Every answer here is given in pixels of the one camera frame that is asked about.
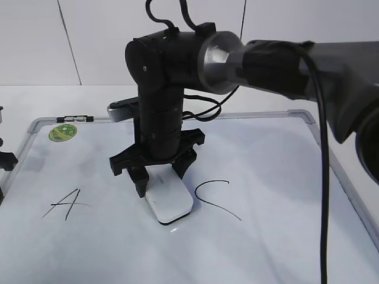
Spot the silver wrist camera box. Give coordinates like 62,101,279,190
107,97,139,122

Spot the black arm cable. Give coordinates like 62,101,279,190
144,0,331,284

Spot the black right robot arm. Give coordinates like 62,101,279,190
108,23,378,196

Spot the white whiteboard with aluminium frame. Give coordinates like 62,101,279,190
0,109,379,284

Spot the white whiteboard eraser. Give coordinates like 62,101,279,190
145,164,194,225

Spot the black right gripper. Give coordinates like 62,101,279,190
110,118,205,198

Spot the black and silver hanging clip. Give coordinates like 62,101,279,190
56,115,94,124

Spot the round green magnet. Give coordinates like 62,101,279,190
49,124,78,142

